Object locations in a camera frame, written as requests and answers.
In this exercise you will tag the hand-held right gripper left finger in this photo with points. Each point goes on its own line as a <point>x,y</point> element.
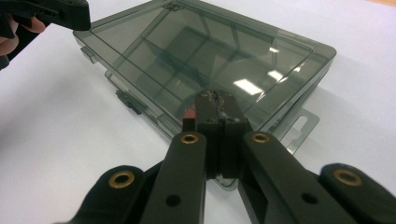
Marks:
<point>213,146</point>

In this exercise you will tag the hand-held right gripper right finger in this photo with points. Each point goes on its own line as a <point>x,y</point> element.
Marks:
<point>232,140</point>

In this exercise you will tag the grey transparent compartment box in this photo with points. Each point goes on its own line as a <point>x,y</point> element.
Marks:
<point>218,46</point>

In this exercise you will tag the white board sheet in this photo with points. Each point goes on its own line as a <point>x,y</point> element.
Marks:
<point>62,124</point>

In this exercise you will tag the wooden table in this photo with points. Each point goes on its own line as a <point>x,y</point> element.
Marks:
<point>384,2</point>

